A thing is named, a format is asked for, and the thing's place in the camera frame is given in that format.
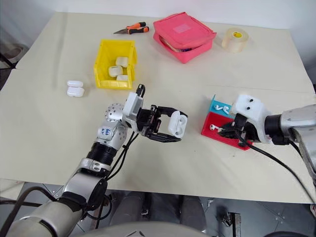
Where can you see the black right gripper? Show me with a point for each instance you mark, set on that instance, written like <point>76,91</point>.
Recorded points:
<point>248,132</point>

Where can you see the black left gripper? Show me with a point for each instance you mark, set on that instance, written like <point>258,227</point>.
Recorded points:
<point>148,121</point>

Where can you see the white earbud case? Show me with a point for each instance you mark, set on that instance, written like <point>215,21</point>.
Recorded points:
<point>115,70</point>
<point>75,91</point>
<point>122,61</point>
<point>75,83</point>
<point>176,123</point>
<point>122,78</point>

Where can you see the white earbud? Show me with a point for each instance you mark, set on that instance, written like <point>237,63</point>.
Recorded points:
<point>213,127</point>
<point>225,109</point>
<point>217,107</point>

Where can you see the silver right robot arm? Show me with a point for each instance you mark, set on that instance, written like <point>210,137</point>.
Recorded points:
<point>293,121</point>

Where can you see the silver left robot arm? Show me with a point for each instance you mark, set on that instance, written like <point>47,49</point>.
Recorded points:
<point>79,184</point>

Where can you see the closed white earbud case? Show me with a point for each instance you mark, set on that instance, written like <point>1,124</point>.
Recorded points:
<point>122,78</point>
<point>75,83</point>
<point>122,61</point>
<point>115,70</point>
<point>75,91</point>

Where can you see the yellow plastic bin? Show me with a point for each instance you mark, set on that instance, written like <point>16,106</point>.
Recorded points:
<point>102,64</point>

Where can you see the red plastic earbud tray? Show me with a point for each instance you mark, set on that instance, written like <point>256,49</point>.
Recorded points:
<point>212,134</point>

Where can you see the teal plastic earbud tray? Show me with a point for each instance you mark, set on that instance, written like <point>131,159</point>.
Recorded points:
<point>214,112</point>

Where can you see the clear packing tape roll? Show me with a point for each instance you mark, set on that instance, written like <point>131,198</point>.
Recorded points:
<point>234,40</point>

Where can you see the pink fabric zip pouch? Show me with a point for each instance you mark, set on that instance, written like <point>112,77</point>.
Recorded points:
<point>182,33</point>

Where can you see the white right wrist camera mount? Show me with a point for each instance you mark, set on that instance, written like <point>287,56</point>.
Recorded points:
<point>249,108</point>

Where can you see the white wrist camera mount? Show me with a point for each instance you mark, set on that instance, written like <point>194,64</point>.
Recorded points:
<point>249,108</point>
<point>132,106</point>

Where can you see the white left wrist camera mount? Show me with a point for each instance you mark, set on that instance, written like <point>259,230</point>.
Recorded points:
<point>132,106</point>

